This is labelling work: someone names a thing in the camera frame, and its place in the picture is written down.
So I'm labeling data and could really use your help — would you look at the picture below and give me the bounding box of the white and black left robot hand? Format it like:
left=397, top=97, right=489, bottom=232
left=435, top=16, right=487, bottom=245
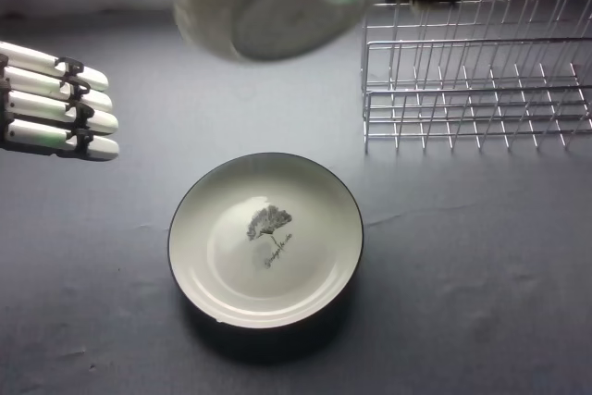
left=0, top=41, right=120, bottom=163

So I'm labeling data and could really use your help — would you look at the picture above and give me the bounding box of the grey table cloth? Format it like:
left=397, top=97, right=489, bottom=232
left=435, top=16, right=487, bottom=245
left=0, top=0, right=592, bottom=395

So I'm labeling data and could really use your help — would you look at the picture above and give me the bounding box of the silver wire dish rack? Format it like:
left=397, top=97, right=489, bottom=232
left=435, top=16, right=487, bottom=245
left=361, top=0, right=592, bottom=154

